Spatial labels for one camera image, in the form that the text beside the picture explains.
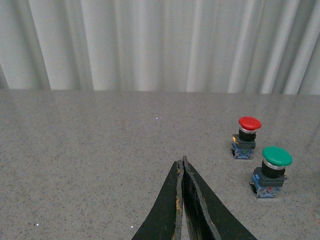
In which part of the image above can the red push button switch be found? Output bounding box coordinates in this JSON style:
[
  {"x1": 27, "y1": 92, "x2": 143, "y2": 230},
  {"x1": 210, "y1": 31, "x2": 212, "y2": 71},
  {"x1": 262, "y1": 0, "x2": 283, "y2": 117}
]
[{"x1": 231, "y1": 116, "x2": 262, "y2": 160}]

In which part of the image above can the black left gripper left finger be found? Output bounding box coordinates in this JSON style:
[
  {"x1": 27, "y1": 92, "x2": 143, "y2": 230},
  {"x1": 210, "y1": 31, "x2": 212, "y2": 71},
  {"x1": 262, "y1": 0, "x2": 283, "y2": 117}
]
[{"x1": 133, "y1": 160, "x2": 184, "y2": 240}]

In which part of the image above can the green push button switch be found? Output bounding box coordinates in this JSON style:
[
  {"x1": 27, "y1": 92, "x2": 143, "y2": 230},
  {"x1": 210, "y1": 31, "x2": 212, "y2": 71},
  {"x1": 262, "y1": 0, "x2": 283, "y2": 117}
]
[{"x1": 249, "y1": 146, "x2": 293, "y2": 198}]

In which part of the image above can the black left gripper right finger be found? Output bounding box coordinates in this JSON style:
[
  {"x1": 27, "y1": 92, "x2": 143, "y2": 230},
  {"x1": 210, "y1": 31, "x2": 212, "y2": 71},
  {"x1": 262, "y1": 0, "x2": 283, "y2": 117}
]
[{"x1": 182, "y1": 156, "x2": 256, "y2": 240}]

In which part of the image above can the white curtain backdrop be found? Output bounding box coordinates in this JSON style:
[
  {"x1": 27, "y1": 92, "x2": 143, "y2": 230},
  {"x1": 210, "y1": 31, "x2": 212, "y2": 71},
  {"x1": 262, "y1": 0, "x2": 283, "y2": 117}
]
[{"x1": 0, "y1": 0, "x2": 320, "y2": 95}]

